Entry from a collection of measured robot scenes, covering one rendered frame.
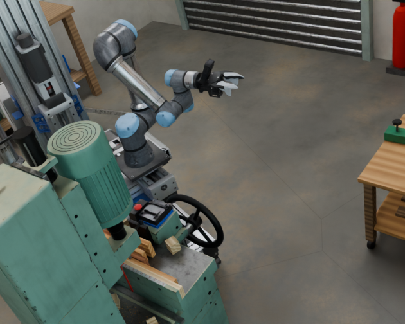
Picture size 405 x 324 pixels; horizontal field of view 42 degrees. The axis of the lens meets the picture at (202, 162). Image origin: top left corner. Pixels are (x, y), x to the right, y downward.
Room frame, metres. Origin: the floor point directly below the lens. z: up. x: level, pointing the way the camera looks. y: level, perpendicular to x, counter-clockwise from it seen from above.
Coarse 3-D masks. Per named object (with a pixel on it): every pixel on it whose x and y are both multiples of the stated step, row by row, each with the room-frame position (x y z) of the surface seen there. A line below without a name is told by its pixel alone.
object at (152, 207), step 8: (144, 200) 1.55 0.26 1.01; (144, 208) 1.51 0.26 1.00; (152, 208) 1.50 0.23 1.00; (160, 208) 1.49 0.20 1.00; (136, 216) 1.48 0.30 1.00; (144, 216) 1.47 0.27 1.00; (152, 216) 1.46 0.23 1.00; (160, 216) 1.45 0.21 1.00; (168, 216) 1.47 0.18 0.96; (152, 224) 1.44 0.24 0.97; (160, 224) 1.44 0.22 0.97
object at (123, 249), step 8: (128, 232) 1.33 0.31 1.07; (136, 232) 1.33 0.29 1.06; (112, 240) 1.31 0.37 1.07; (120, 240) 1.30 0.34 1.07; (128, 240) 1.30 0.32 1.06; (136, 240) 1.32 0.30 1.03; (112, 248) 1.28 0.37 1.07; (120, 248) 1.27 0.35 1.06; (128, 248) 1.29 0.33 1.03; (120, 256) 1.27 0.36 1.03; (128, 256) 1.28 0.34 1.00; (120, 264) 1.26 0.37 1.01
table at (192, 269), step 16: (160, 256) 1.34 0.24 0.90; (176, 256) 1.32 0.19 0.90; (192, 256) 1.30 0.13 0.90; (208, 256) 1.28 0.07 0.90; (176, 272) 1.25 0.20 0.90; (192, 272) 1.23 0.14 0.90; (208, 272) 1.23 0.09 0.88; (144, 288) 1.24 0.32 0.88; (192, 288) 1.17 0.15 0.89; (176, 304) 1.13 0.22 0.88
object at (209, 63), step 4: (208, 60) 1.90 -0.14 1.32; (212, 60) 1.90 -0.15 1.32; (204, 64) 1.90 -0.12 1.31; (208, 64) 1.88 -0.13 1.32; (212, 64) 1.89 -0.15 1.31; (204, 68) 1.89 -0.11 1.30; (208, 68) 1.88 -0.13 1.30; (212, 68) 1.89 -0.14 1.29; (204, 72) 1.90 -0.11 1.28; (208, 72) 1.89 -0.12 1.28; (204, 76) 1.90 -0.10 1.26; (200, 80) 1.92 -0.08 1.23; (204, 80) 1.91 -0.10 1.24
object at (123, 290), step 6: (114, 288) 1.33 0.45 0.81; (120, 288) 1.32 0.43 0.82; (126, 294) 1.29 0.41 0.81; (132, 294) 1.28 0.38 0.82; (138, 294) 1.27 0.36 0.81; (138, 300) 1.24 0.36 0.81; (144, 300) 1.24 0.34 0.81; (150, 306) 1.20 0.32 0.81; (156, 306) 1.20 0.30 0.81; (162, 312) 1.16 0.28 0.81; (168, 312) 1.15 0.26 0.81; (174, 318) 1.12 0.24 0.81; (180, 318) 1.12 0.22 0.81
